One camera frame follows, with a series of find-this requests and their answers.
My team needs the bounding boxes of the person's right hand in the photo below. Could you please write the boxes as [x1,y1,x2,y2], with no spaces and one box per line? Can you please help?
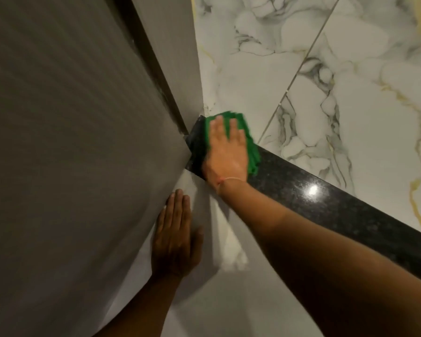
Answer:
[201,115,249,188]

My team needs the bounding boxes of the person's left hand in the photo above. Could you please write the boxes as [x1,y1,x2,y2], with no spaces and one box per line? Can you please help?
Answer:
[150,189,204,279]

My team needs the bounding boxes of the green cleaning cloth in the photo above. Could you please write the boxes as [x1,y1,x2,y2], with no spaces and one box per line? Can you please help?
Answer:
[203,110,262,178]

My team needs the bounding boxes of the person's right forearm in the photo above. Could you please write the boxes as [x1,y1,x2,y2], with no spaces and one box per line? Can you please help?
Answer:
[218,179,421,337]

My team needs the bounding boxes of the person's left forearm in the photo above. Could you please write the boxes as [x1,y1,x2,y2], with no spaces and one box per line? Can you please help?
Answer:
[93,274,183,337]

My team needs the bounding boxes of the grey ribbed door panel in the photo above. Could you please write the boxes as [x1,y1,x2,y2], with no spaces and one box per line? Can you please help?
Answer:
[0,0,192,337]

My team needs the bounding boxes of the black granite ledge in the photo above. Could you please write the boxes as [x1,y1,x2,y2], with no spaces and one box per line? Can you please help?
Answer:
[184,116,421,288]

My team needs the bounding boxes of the thin thread bracelet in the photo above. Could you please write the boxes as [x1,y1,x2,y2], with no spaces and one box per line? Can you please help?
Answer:
[216,176,248,194]

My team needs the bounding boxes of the dark brown door frame strip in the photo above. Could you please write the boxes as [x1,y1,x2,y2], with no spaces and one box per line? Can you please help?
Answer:
[110,0,189,136]

